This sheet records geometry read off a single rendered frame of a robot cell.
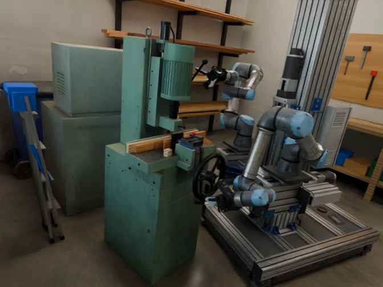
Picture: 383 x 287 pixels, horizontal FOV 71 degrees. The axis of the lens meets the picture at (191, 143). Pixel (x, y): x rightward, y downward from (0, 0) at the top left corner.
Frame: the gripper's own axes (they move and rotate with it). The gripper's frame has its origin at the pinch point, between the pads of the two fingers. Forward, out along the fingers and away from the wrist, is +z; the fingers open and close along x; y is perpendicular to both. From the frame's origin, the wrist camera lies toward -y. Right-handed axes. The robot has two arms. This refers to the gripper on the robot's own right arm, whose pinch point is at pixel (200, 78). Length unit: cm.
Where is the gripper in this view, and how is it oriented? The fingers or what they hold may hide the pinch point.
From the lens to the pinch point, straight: 168.1
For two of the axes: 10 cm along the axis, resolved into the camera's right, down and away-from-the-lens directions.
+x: 5.1, 8.1, -2.8
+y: 5.4, -5.6, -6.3
